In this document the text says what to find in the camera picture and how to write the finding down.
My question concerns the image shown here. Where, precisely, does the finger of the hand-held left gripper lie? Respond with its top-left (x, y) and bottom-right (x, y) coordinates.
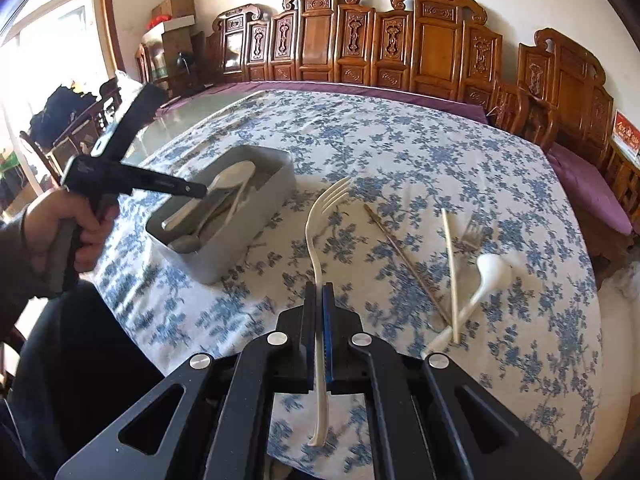
top-left (91, 85), bottom-right (167, 162)
top-left (120, 164), bottom-right (209, 199)

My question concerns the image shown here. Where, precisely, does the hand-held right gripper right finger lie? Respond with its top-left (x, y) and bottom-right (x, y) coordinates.
top-left (322, 282), bottom-right (583, 480)

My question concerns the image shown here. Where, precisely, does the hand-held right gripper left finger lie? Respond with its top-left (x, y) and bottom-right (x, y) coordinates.
top-left (55, 282), bottom-right (321, 480)

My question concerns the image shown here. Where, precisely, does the white plastic fork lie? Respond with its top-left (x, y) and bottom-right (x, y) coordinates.
top-left (306, 176), bottom-right (353, 447)

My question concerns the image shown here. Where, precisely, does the grey metal tray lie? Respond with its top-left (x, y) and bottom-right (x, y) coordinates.
top-left (145, 145), bottom-right (297, 285)

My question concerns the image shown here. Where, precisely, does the person's left forearm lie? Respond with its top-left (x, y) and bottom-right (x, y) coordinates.
top-left (0, 205), bottom-right (56, 346)

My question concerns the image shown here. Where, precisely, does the person's left hand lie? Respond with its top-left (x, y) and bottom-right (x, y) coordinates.
top-left (25, 189), bottom-right (121, 288)

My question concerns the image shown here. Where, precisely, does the white plastic bag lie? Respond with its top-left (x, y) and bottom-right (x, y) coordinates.
top-left (115, 72), bottom-right (151, 111)

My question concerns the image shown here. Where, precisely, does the high backed wooden chair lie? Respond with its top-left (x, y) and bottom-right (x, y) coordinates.
top-left (135, 42), bottom-right (155, 85)

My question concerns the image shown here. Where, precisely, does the low wooden chair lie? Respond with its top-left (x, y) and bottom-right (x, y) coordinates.
top-left (20, 80), bottom-right (123, 186)

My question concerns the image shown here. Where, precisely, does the black desk lamp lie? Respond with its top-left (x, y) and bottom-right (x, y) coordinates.
top-left (174, 52), bottom-right (197, 88)

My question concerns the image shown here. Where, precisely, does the black bag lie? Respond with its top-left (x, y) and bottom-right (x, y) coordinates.
top-left (30, 85), bottom-right (98, 146)

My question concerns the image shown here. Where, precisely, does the wooden framed glass door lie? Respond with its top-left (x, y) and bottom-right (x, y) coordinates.
top-left (0, 0), bottom-right (126, 211)

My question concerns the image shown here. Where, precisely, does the brown wooden chopstick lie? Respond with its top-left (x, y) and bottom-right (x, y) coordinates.
top-left (364, 204), bottom-right (451, 328)

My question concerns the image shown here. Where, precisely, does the open brown cardboard box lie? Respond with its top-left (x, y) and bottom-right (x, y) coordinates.
top-left (151, 0), bottom-right (194, 21)

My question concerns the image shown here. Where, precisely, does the cream chopstick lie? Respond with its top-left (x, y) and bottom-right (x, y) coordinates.
top-left (441, 208), bottom-right (462, 345)

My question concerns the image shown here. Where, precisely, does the silver metal fork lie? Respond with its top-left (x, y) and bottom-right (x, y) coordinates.
top-left (427, 222), bottom-right (487, 333)

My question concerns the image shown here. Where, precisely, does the white plastic soup spoon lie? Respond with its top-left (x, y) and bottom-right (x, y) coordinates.
top-left (424, 253), bottom-right (513, 358)

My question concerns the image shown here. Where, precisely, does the blue floral tablecloth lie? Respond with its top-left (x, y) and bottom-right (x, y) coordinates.
top-left (92, 89), bottom-right (603, 480)

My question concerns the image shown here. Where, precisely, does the person's dark clothed leg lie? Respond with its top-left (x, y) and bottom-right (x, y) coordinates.
top-left (0, 280), bottom-right (168, 480)

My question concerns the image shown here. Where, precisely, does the long carved wooden sofa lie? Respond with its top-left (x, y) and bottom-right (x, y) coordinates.
top-left (205, 0), bottom-right (506, 113)

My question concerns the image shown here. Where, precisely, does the long purple sofa cushion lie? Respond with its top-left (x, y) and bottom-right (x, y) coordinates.
top-left (155, 80), bottom-right (488, 124)

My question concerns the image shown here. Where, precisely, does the purple armchair cushion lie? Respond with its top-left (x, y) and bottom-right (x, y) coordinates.
top-left (547, 142), bottom-right (633, 236)

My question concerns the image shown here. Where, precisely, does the wooden side table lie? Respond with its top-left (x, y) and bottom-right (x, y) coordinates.
top-left (607, 137), bottom-right (640, 218)

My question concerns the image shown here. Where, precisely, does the carved wooden armchair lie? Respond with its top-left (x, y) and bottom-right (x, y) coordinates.
top-left (492, 29), bottom-right (640, 281)

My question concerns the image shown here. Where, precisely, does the red desk calendar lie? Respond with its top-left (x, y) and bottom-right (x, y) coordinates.
top-left (612, 109), bottom-right (640, 161)

